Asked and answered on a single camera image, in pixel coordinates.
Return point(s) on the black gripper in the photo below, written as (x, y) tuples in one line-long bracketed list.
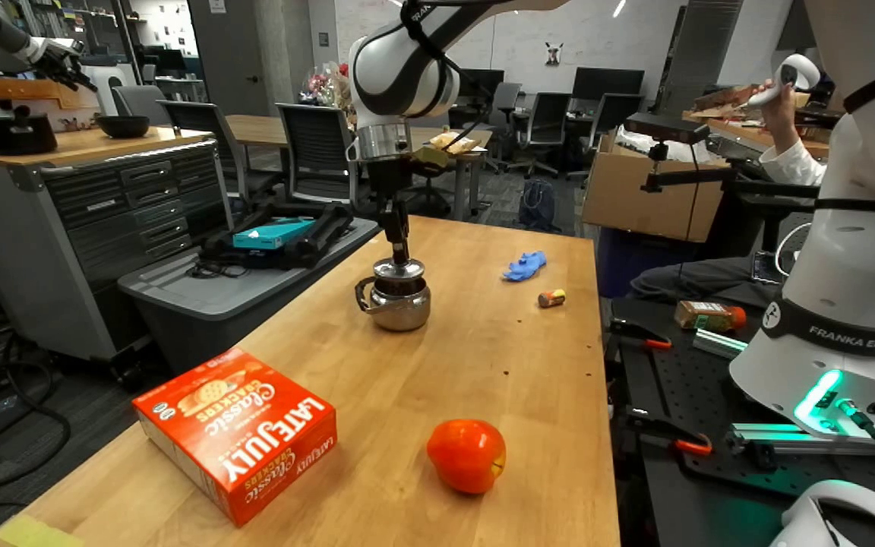
[(395, 219)]

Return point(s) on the silver pot lid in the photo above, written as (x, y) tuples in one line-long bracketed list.
[(415, 270)]

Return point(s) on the white VR controller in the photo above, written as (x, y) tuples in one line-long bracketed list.
[(787, 73)]

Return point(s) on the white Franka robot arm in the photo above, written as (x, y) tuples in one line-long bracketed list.
[(849, 253)]

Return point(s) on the operator white sleeve forearm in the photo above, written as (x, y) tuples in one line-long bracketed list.
[(797, 159)]

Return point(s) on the grey background robot arm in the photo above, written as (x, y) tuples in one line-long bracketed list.
[(12, 33)]

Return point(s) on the silver pot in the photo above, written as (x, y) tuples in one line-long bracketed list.
[(395, 309)]

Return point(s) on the black cooking pot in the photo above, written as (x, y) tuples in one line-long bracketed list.
[(12, 130)]

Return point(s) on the operator hand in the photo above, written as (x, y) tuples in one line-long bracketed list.
[(779, 110)]

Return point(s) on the blue rubber glove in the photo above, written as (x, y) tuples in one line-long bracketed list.
[(523, 266)]

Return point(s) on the teal case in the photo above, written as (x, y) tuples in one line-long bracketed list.
[(272, 235)]

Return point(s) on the black office chair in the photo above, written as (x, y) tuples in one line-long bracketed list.
[(318, 154)]

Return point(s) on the blue backpack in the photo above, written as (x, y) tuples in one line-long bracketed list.
[(537, 205)]

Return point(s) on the yellow orange small tube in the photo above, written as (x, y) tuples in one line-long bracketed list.
[(552, 298)]

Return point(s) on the grey plastic bin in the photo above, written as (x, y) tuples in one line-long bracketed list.
[(214, 306)]

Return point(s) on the red plastic tomato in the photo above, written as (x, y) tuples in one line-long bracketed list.
[(467, 457)]

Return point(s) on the orange cracker box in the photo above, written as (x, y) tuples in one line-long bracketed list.
[(234, 437)]

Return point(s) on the brown cardboard box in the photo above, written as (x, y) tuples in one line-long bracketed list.
[(650, 197)]

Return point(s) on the black bowl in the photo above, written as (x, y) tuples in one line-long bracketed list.
[(123, 125)]

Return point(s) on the orange green small box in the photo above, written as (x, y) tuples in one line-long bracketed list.
[(706, 313)]

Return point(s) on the grey drawer cabinet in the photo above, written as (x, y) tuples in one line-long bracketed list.
[(82, 233)]

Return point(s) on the yellow green pad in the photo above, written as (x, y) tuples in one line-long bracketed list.
[(37, 533)]

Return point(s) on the grey aluminium extrusion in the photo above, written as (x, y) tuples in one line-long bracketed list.
[(821, 437)]

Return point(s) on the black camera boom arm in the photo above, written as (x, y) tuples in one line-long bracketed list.
[(730, 184)]

